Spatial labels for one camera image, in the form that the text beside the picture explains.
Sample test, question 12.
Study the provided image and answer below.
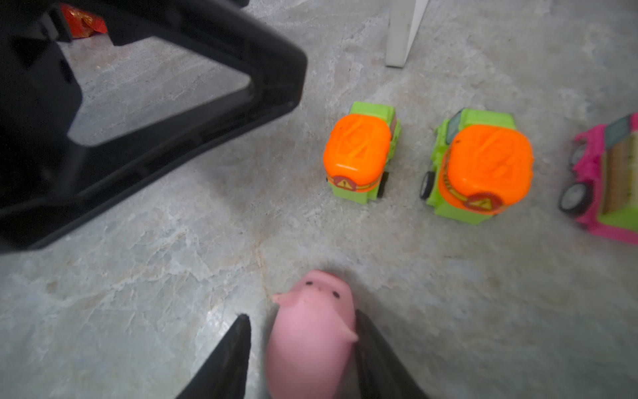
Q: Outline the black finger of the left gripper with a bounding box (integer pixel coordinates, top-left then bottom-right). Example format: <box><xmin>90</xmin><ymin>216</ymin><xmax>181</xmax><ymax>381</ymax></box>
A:
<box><xmin>30</xmin><ymin>1</ymin><xmax>307</xmax><ymax>249</ymax></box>

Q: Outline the wooden two-tier white-frame shelf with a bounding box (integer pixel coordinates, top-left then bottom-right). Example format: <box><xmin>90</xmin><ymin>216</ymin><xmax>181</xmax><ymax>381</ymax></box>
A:
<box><xmin>385</xmin><ymin>0</ymin><xmax>430</xmax><ymax>68</ymax></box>

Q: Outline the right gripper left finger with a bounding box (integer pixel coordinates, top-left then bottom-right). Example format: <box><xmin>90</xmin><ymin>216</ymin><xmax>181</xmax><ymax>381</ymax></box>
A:
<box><xmin>177</xmin><ymin>314</ymin><xmax>252</xmax><ymax>399</ymax></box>

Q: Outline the red snack packet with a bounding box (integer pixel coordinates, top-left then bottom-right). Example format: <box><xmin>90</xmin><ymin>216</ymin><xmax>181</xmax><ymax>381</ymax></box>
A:
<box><xmin>60</xmin><ymin>3</ymin><xmax>108</xmax><ymax>39</ymax></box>

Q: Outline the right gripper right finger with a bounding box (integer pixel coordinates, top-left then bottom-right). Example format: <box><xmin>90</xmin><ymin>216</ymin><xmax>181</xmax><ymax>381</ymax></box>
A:
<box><xmin>354</xmin><ymin>309</ymin><xmax>429</xmax><ymax>399</ymax></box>

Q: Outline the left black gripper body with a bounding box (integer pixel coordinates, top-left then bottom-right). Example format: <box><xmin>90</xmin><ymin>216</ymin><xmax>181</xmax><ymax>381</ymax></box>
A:
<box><xmin>1</xmin><ymin>1</ymin><xmax>82</xmax><ymax>254</ymax></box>

